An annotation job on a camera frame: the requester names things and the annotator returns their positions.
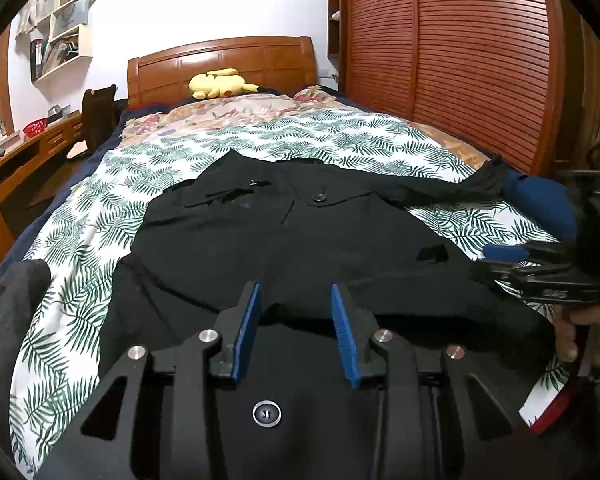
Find floral quilt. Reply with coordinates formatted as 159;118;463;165
121;86;488;171

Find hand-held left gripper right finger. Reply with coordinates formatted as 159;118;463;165
330;283;568;480

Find white wall shelf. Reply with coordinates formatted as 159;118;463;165
29;0;97;83

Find leaf print blanket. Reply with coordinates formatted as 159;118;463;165
7;107;576;478

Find wooden desk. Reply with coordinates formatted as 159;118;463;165
0;110;88;271

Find red mattress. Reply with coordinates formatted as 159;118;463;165
527;372;583;436

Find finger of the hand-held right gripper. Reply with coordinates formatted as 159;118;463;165
501;170;580;243
472;242;573;303

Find wooden headboard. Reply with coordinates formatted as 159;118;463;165
127;36;317;110

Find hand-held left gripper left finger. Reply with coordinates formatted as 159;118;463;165
35;281;263;480

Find black chair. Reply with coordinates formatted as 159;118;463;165
67;85;121;161

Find folded dark grey clothes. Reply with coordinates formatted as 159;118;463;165
0;259;53;461

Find wooden louvred wardrobe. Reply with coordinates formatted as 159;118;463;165
340;0;568;176

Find yellow plush toy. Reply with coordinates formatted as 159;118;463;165
188;68;259;101

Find black shirt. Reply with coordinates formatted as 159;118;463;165
97;150;561;480

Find person's right hand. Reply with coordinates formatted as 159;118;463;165
552;305;600;367

